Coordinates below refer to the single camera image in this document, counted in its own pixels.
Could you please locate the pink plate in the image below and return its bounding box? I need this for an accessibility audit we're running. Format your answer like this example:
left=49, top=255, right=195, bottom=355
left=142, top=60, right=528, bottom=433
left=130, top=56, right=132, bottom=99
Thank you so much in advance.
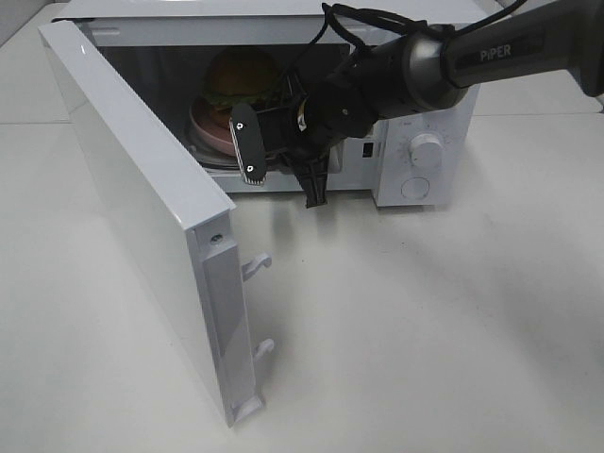
left=189, top=96, right=235, bottom=157

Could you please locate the burger with lettuce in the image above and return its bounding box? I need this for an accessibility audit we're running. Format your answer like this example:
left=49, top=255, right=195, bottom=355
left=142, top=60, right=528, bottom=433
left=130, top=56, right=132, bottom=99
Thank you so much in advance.
left=202, top=46, right=281, bottom=112

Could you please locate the white timer knob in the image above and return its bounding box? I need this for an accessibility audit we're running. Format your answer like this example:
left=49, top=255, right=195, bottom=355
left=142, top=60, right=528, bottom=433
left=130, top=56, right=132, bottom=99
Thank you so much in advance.
left=409, top=133, right=444, bottom=168

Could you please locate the glass microwave turntable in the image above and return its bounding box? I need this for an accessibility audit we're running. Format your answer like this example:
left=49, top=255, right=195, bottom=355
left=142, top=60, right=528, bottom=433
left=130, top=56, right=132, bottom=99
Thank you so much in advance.
left=186, top=142, right=239, bottom=171

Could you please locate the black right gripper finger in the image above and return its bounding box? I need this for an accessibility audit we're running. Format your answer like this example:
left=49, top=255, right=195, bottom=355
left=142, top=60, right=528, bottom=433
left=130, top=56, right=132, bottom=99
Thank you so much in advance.
left=280, top=152, right=330, bottom=209
left=229, top=103, right=267, bottom=185

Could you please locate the white microwave door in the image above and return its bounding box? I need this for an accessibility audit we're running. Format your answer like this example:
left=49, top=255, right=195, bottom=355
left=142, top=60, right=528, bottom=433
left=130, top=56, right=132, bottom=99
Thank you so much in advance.
left=40, top=21, right=274, bottom=425

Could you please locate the white microwave oven body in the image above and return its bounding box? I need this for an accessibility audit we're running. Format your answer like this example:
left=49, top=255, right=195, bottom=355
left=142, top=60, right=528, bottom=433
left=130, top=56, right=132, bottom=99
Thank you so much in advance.
left=40, top=1, right=478, bottom=210

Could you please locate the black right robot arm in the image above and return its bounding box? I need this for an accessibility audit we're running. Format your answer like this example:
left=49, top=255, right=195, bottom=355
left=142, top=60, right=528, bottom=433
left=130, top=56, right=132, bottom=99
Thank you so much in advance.
left=229, top=1, right=603, bottom=208

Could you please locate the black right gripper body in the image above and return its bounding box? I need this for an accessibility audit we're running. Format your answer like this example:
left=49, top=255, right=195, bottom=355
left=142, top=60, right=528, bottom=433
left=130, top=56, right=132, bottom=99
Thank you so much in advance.
left=258, top=46, right=380, bottom=162

